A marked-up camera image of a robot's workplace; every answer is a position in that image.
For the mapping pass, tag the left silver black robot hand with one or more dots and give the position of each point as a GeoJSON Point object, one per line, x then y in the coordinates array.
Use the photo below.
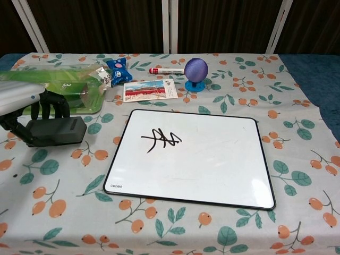
{"type": "Point", "coordinates": [18, 97]}

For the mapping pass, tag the dark grey board eraser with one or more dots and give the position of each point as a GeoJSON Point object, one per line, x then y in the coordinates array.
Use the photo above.
{"type": "Point", "coordinates": [61, 130]}

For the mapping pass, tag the green plastic blister package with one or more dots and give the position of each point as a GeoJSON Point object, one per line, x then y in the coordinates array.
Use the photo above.
{"type": "Point", "coordinates": [74, 87]}

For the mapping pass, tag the small clear labelled packet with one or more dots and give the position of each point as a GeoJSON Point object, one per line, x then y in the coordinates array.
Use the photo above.
{"type": "Point", "coordinates": [104, 78]}

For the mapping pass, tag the floral fruit-print tablecloth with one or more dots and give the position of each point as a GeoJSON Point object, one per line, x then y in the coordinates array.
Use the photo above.
{"type": "Point", "coordinates": [66, 186]}

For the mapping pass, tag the blue snack packet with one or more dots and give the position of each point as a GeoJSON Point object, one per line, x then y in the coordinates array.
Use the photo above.
{"type": "Point", "coordinates": [118, 70]}

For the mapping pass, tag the dark pleated curtain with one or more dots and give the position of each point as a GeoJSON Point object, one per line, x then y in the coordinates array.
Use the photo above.
{"type": "Point", "coordinates": [106, 24]}

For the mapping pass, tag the red building postcard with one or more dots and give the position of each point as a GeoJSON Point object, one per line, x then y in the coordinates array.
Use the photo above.
{"type": "Point", "coordinates": [148, 90]}

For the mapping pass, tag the red and white marker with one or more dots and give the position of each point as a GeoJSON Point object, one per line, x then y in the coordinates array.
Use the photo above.
{"type": "Point", "coordinates": [167, 70]}

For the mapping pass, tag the purple globe on blue stand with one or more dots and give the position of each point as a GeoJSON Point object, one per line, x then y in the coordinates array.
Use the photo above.
{"type": "Point", "coordinates": [196, 70]}

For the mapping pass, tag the white dry-erase board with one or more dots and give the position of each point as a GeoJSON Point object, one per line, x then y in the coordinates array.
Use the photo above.
{"type": "Point", "coordinates": [199, 159]}

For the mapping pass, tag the white frame post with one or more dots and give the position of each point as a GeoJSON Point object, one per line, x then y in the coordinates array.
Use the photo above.
{"type": "Point", "coordinates": [169, 26]}
{"type": "Point", "coordinates": [29, 24]}
{"type": "Point", "coordinates": [279, 26]}

